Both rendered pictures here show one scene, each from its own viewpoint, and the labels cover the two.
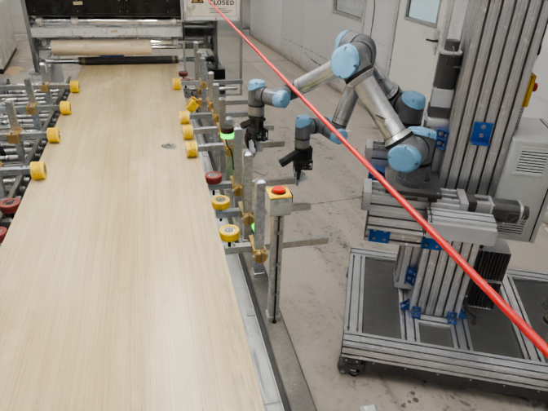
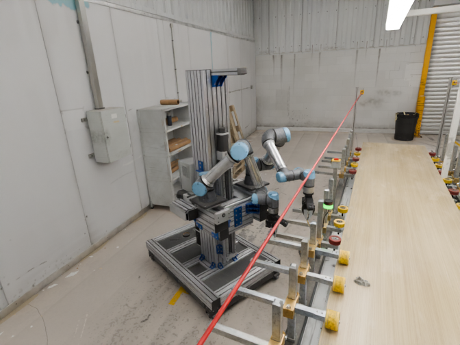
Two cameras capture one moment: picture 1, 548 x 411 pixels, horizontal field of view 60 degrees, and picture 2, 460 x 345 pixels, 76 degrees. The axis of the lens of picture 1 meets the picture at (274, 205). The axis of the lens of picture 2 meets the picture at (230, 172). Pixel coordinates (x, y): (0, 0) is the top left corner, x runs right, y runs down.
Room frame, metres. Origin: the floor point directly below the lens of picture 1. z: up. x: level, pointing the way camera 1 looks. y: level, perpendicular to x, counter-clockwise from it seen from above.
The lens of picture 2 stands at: (3.81, 0.91, 2.02)
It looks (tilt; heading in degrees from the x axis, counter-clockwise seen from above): 19 degrees down; 221
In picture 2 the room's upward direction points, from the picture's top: 3 degrees counter-clockwise
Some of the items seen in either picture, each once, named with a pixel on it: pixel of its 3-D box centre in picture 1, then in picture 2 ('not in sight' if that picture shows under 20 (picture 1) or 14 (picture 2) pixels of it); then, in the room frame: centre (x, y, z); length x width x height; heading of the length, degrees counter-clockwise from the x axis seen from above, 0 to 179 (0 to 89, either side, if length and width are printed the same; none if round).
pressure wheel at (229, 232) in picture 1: (229, 240); (342, 213); (1.58, 0.17, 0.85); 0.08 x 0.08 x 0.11
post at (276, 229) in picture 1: (275, 267); (333, 189); (1.31, -0.01, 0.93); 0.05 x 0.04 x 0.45; 15
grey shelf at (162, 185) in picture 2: not in sight; (172, 154); (1.00, -2.78, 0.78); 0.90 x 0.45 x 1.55; 20
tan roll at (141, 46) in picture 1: (128, 46); not in sight; (4.19, 1.30, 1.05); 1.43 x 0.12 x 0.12; 105
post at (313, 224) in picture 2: (229, 161); (311, 254); (2.29, 0.24, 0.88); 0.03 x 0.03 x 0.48; 15
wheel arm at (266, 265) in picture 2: (231, 128); (292, 271); (2.59, 0.26, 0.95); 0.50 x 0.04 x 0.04; 105
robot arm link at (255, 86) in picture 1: (257, 93); (309, 178); (2.08, 0.10, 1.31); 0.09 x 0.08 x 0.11; 58
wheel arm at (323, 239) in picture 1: (276, 244); (317, 213); (1.63, -0.02, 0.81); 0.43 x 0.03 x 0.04; 105
